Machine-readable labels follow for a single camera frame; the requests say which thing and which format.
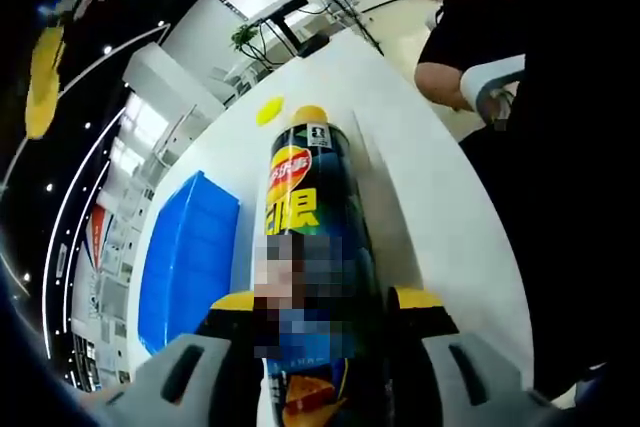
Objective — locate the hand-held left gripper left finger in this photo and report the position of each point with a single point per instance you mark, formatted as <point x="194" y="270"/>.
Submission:
<point x="190" y="387"/>

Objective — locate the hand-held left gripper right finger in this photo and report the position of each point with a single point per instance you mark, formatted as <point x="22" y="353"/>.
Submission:
<point x="450" y="387"/>

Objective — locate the blue plastic box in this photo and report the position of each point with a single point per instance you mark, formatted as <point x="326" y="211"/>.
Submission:
<point x="190" y="247"/>

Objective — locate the yellow container lid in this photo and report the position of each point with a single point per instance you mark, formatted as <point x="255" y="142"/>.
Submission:
<point x="270" y="110"/>

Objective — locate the black chip container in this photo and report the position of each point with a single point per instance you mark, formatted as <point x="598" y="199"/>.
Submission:
<point x="320" y="182"/>

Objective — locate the white cabinet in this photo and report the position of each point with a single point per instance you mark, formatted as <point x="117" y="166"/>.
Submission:
<point x="165" y="77"/>

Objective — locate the group of white shelving racks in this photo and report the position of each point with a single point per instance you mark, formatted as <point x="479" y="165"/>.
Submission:
<point x="125" y="197"/>

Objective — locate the person's black clothed torso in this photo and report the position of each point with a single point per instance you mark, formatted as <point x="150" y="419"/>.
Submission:
<point x="575" y="222"/>

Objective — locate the green potted plant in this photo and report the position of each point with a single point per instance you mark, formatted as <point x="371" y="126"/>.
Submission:
<point x="245" y="37"/>

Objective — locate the white chair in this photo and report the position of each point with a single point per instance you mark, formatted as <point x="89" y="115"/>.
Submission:
<point x="490" y="72"/>

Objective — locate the red and blue wall poster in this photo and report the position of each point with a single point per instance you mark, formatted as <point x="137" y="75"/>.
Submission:
<point x="97" y="239"/>

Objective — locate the black frame desk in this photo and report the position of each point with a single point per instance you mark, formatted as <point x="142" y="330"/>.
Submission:
<point x="289" y="33"/>

